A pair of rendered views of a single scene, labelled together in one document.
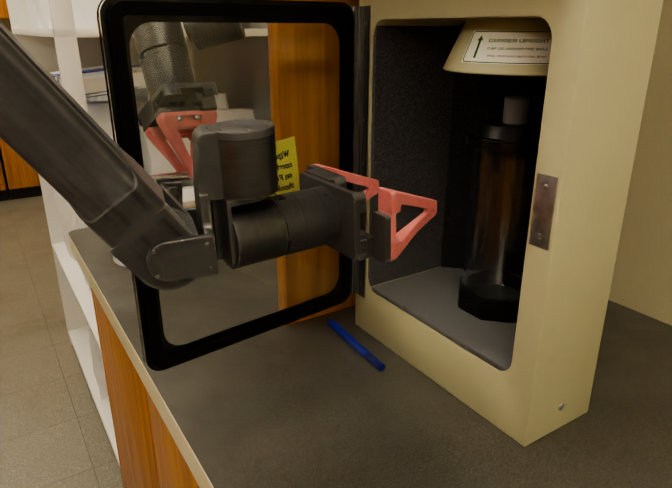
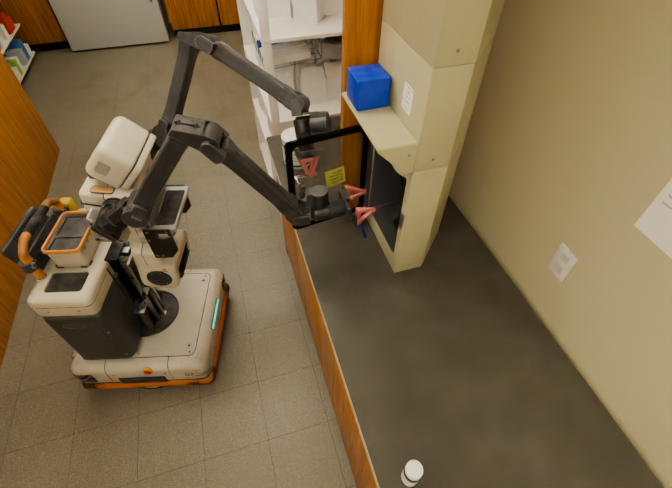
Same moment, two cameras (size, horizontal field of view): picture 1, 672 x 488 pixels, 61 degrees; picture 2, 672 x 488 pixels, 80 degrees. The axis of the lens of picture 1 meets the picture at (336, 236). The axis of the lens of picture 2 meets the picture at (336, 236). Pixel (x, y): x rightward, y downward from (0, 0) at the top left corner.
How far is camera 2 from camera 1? 0.91 m
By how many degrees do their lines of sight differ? 30
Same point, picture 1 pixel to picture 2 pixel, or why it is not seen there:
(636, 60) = (434, 188)
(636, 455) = (424, 282)
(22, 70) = (268, 185)
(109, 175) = (285, 203)
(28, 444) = (244, 200)
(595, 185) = (419, 216)
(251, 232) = (319, 215)
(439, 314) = (385, 225)
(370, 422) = (354, 255)
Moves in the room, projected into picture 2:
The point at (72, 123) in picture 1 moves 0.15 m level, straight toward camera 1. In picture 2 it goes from (278, 194) to (281, 228)
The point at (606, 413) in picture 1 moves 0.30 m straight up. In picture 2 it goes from (426, 268) to (443, 210)
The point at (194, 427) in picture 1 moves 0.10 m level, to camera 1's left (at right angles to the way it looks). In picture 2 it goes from (304, 246) to (281, 241)
